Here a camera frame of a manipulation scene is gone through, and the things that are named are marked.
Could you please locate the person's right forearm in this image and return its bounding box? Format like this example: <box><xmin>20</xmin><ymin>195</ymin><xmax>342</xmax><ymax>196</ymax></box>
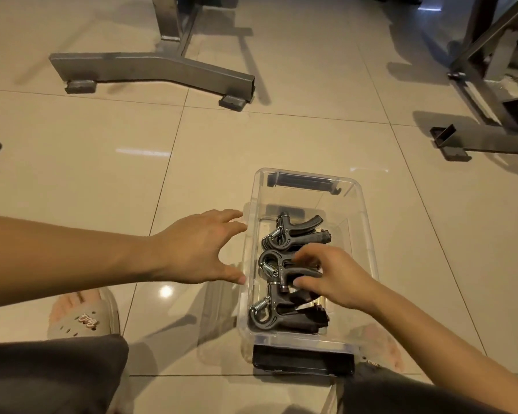
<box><xmin>362</xmin><ymin>282</ymin><xmax>518</xmax><ymax>414</ymax></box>

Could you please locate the beige slipper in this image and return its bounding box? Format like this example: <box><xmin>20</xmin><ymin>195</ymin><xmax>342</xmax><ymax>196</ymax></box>
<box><xmin>319</xmin><ymin>325</ymin><xmax>405</xmax><ymax>414</ymax></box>
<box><xmin>47</xmin><ymin>287</ymin><xmax>121</xmax><ymax>341</ymax></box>

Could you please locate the beige left slipper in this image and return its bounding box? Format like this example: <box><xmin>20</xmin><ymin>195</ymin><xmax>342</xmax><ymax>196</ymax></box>
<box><xmin>47</xmin><ymin>287</ymin><xmax>121</xmax><ymax>341</ymax></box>

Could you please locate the clear plastic storage box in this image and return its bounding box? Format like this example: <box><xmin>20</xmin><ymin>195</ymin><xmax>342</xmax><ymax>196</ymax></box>
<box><xmin>237</xmin><ymin>167</ymin><xmax>379</xmax><ymax>378</ymax></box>

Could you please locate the person's right hand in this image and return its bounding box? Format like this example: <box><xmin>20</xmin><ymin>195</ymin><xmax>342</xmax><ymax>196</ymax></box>
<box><xmin>292</xmin><ymin>243</ymin><xmax>379</xmax><ymax>311</ymax></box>

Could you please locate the person's left hand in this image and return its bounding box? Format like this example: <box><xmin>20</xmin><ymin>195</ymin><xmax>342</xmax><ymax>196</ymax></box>
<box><xmin>148</xmin><ymin>209</ymin><xmax>247</xmax><ymax>285</ymax></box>

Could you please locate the grey metal rack stand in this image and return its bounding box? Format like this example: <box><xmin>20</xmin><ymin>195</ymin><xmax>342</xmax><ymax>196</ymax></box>
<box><xmin>48</xmin><ymin>0</ymin><xmax>257</xmax><ymax>113</ymax></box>

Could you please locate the person's left forearm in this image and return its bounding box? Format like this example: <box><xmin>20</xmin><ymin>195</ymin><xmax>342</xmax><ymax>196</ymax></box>
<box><xmin>0</xmin><ymin>213</ymin><xmax>161</xmax><ymax>311</ymax></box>

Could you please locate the grey metal machine frame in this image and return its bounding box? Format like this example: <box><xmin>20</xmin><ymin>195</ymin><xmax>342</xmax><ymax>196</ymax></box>
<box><xmin>429</xmin><ymin>0</ymin><xmax>518</xmax><ymax>162</ymax></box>

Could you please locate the beige right slipper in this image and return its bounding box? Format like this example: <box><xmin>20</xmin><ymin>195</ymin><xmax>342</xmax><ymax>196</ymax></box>
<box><xmin>319</xmin><ymin>325</ymin><xmax>405</xmax><ymax>414</ymax></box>

